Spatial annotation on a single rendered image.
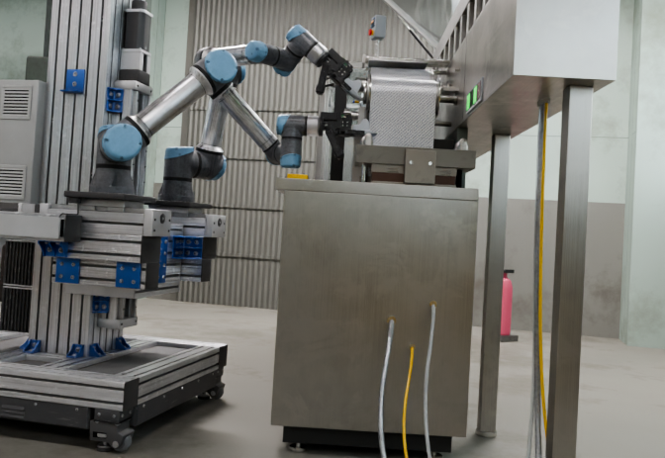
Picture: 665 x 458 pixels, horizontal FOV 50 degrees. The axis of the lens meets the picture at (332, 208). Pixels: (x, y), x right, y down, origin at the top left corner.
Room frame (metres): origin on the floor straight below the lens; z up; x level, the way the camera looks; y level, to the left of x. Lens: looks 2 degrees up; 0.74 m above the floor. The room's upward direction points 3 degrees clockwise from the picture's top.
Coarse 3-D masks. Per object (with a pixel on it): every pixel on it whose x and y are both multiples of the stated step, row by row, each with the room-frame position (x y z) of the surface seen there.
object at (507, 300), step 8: (504, 272) 5.26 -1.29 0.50; (512, 272) 5.31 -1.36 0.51; (504, 280) 5.27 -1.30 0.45; (504, 288) 5.25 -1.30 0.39; (512, 288) 5.28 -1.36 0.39; (504, 296) 5.25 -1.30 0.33; (512, 296) 5.29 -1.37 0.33; (504, 304) 5.25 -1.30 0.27; (504, 312) 5.25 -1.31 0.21; (504, 320) 5.25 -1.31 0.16; (504, 328) 5.25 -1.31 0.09; (504, 336) 5.20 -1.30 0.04; (512, 336) 5.25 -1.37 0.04
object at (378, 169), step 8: (376, 168) 2.37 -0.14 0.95; (384, 168) 2.37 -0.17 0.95; (392, 168) 2.37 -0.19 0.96; (400, 168) 2.37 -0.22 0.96; (440, 168) 2.37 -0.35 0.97; (448, 168) 2.37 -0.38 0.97; (456, 168) 2.37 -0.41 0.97; (376, 176) 2.38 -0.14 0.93; (384, 176) 2.38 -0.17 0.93; (392, 176) 2.37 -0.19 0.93; (400, 176) 2.37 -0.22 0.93; (440, 176) 2.37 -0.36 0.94; (448, 176) 2.37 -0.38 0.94; (408, 184) 2.37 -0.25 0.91; (416, 184) 2.37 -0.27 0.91; (424, 184) 2.37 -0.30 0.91; (432, 184) 2.37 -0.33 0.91; (440, 184) 2.37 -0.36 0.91; (448, 184) 2.37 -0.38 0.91
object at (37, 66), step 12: (48, 0) 6.09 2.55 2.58; (48, 12) 6.08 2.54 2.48; (48, 24) 6.07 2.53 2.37; (48, 36) 6.07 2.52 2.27; (48, 48) 6.06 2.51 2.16; (36, 60) 5.80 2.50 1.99; (36, 72) 5.80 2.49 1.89; (0, 276) 5.85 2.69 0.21; (0, 288) 5.85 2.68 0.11; (0, 300) 5.86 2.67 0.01
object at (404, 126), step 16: (384, 112) 2.56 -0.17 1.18; (400, 112) 2.56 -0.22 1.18; (416, 112) 2.56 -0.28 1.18; (432, 112) 2.56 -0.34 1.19; (384, 128) 2.56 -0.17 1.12; (400, 128) 2.56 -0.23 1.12; (416, 128) 2.56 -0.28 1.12; (432, 128) 2.56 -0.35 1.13; (384, 144) 2.56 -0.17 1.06; (400, 144) 2.56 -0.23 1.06; (416, 144) 2.56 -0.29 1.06; (432, 144) 2.56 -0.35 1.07
